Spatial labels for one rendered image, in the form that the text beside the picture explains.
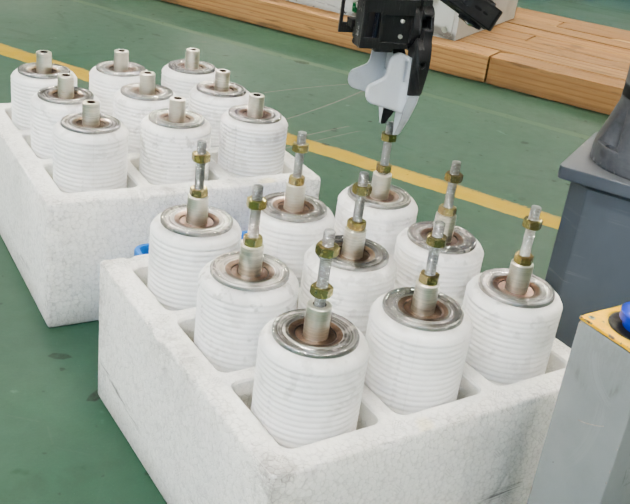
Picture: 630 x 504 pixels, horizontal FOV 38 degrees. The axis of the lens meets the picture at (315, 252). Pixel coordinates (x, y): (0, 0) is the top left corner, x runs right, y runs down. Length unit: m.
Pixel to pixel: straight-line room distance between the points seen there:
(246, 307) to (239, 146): 0.48
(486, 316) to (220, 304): 0.25
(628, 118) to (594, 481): 0.51
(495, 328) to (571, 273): 0.32
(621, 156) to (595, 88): 1.45
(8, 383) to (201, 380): 0.37
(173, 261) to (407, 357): 0.27
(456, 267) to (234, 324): 0.25
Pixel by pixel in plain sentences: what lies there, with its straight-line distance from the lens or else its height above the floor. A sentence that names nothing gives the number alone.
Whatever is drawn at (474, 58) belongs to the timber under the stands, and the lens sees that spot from 2.68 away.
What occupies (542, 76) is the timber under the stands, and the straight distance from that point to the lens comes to 2.62.
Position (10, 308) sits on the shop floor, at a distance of 1.29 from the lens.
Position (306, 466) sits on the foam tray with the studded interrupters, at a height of 0.18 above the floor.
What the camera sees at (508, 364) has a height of 0.19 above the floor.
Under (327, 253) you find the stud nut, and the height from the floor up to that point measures 0.33.
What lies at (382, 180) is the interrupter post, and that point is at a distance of 1.05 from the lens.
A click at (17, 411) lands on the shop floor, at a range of 1.10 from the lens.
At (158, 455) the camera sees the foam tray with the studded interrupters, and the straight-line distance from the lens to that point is 0.96.
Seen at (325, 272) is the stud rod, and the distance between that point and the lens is 0.74.
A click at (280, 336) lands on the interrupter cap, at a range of 0.76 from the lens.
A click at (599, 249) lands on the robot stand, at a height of 0.21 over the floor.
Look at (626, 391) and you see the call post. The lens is 0.75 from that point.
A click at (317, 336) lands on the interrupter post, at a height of 0.26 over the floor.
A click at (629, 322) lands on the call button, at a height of 0.32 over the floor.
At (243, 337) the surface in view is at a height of 0.21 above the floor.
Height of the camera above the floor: 0.65
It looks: 26 degrees down
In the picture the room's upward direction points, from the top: 8 degrees clockwise
